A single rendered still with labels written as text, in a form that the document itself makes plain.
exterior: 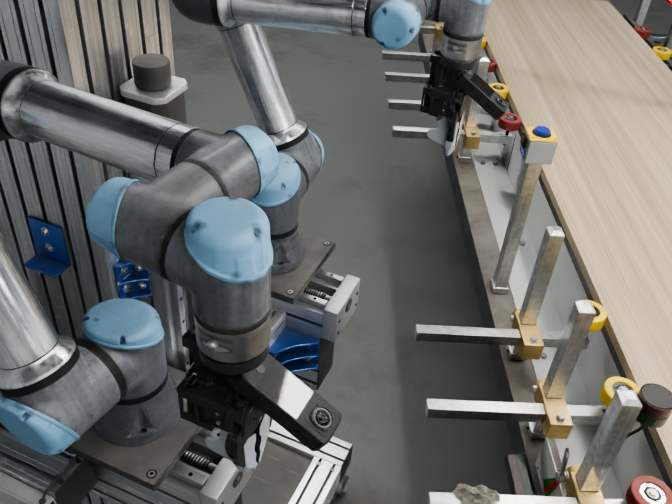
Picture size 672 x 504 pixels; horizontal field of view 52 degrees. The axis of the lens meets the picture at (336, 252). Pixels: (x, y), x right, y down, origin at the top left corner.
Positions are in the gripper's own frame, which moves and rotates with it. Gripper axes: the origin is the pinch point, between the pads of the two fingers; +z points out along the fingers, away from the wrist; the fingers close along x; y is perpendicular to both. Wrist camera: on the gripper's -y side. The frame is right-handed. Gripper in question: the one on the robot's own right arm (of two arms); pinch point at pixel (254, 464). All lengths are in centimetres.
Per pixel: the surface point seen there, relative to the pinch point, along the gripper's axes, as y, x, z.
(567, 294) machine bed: -34, -127, 61
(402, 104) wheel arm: 44, -197, 50
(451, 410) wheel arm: -15, -60, 49
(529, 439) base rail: -34, -71, 62
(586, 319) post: -36, -72, 23
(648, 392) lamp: -47, -53, 18
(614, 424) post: -44, -49, 24
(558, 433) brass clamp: -38, -66, 50
